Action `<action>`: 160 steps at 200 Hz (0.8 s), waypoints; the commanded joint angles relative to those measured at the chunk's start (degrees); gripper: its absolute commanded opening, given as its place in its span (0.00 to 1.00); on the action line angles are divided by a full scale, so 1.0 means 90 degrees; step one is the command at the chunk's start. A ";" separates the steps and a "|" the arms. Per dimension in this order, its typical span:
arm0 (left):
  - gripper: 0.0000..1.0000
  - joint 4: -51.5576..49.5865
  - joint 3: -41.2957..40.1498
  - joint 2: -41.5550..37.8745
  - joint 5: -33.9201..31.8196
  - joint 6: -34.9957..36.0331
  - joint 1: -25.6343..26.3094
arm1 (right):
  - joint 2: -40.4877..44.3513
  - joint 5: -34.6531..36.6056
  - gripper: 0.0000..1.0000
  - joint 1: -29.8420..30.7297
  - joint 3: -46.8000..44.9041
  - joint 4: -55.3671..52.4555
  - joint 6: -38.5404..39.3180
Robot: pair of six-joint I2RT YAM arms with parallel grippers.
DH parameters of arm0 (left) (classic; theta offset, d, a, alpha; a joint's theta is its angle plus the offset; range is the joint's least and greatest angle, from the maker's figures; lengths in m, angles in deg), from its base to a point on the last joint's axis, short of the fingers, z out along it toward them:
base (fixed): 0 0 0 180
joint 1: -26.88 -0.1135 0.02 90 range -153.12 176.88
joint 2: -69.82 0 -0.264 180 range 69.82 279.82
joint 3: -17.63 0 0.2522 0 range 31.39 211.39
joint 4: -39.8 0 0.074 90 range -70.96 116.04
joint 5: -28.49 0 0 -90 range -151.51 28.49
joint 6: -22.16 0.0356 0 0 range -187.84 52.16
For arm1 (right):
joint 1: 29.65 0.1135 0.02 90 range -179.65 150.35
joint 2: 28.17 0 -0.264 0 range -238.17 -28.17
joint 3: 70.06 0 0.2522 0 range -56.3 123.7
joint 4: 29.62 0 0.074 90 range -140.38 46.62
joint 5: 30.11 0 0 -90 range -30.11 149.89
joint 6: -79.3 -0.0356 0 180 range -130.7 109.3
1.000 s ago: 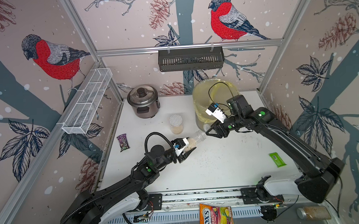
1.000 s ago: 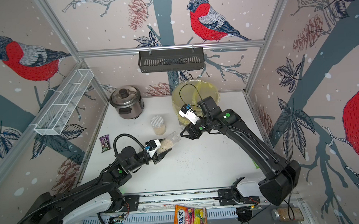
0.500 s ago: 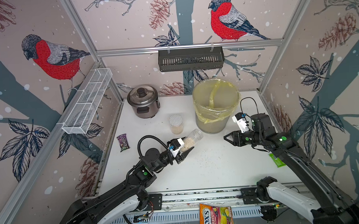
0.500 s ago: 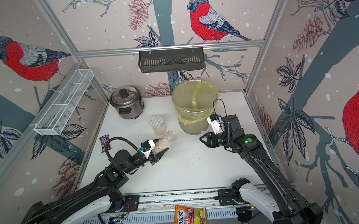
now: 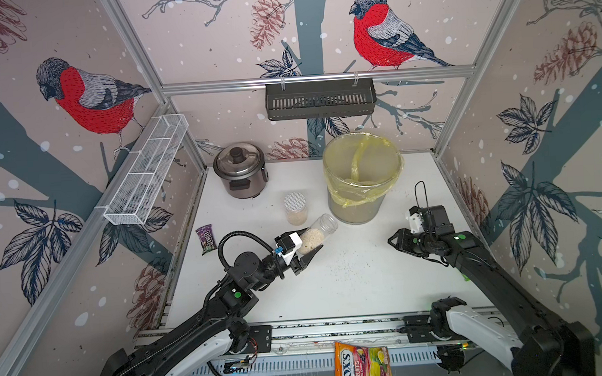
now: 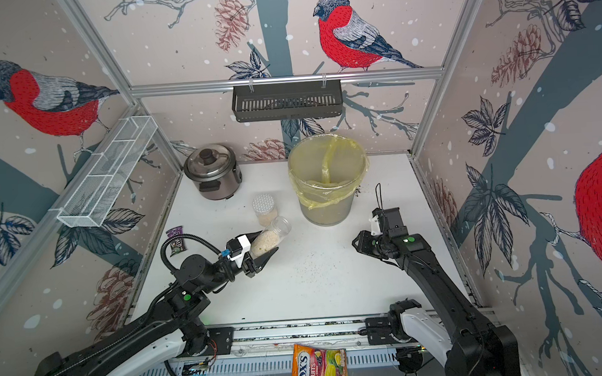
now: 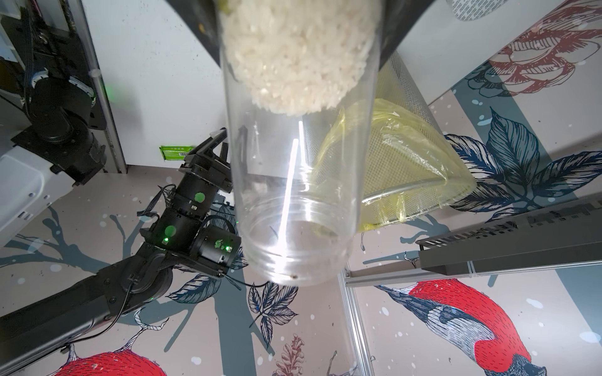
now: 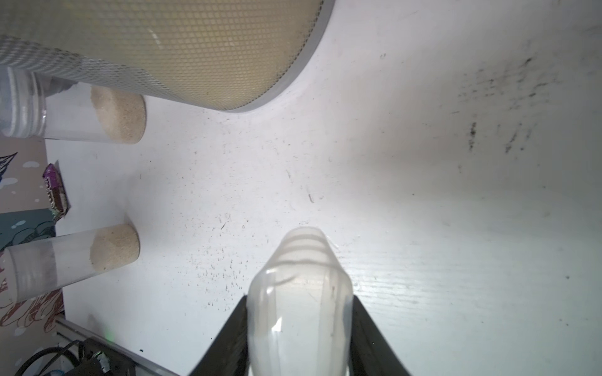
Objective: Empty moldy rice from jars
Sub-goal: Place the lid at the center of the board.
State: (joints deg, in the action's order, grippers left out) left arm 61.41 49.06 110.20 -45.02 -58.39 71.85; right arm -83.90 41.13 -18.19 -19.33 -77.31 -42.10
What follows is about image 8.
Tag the mesh bin with yellow bag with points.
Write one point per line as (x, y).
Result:
(230, 56)

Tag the clear jar with sealed top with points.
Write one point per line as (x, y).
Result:
(55, 108)

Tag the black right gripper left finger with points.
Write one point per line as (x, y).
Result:
(228, 355)

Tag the clear plastic jar lid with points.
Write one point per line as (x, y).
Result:
(299, 309)

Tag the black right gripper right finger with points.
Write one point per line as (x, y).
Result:
(370, 354)

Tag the purple M&M's candy packet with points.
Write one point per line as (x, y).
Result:
(54, 185)

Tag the small clear jar with rice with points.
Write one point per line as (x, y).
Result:
(39, 267)

